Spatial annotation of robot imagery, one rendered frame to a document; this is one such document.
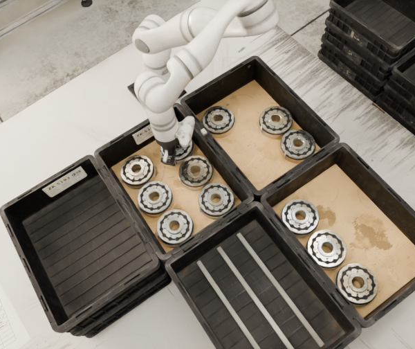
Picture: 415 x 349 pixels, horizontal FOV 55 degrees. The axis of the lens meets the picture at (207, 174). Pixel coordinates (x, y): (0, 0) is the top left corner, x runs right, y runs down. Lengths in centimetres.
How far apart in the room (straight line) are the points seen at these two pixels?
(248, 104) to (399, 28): 102
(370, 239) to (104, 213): 76
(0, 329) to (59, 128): 70
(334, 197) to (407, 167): 35
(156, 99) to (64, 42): 206
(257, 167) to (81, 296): 62
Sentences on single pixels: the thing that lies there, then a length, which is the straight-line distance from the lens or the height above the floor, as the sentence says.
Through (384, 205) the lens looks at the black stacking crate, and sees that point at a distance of 120.
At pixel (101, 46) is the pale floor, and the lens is 283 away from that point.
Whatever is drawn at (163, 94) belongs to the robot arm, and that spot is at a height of 119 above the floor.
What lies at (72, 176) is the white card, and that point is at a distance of 124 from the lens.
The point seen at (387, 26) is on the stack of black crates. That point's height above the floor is 49.
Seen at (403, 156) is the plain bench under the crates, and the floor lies 70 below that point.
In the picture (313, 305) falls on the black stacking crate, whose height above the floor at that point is 83.
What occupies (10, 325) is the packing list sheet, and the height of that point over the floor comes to 70.
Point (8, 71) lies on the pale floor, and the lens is 296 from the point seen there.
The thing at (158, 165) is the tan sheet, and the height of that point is 83.
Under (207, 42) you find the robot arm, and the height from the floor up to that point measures 123.
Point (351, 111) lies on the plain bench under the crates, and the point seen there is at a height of 70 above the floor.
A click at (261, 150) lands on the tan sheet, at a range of 125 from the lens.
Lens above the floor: 192
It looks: 64 degrees down
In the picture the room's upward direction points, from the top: 11 degrees counter-clockwise
